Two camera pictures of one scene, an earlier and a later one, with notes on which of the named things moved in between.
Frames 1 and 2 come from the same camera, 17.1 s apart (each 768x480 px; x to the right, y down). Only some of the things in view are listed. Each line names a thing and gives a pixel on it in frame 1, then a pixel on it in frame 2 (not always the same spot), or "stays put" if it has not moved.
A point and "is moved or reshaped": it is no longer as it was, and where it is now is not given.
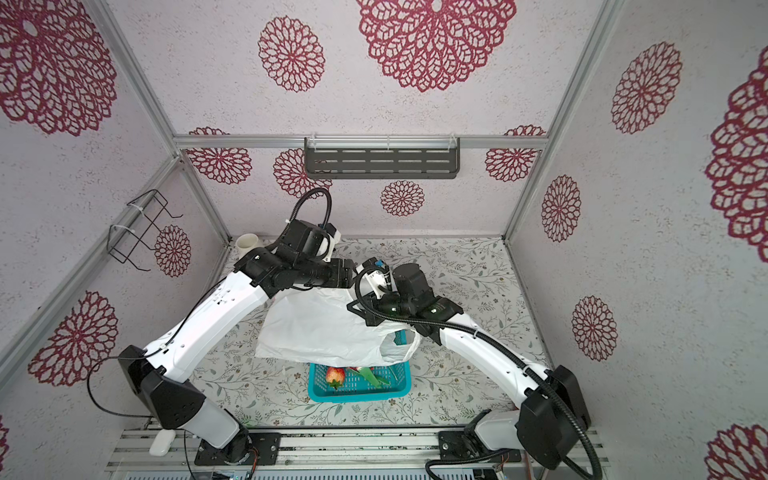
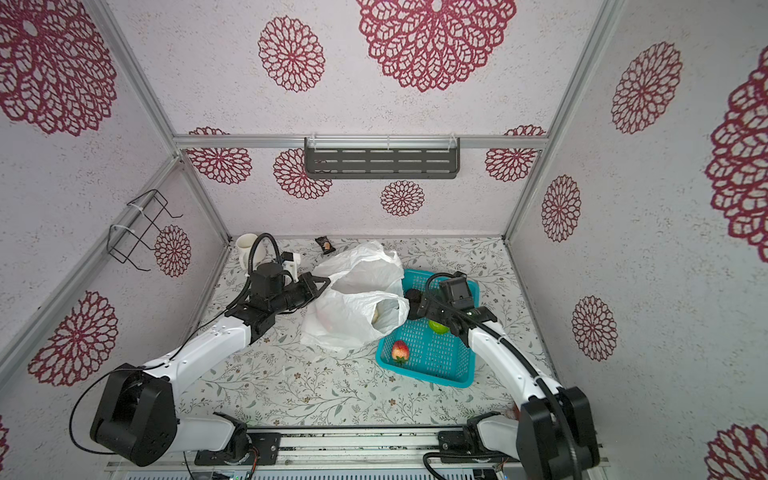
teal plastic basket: x=355 y=387 to x=438 y=357
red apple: x=335 y=376 to x=400 y=351
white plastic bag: x=315 y=326 is moved or reshaped
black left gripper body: x=303 y=260 to x=297 y=295
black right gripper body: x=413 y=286 to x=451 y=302
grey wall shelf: x=382 y=157 stays put
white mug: x=244 y=243 stays put
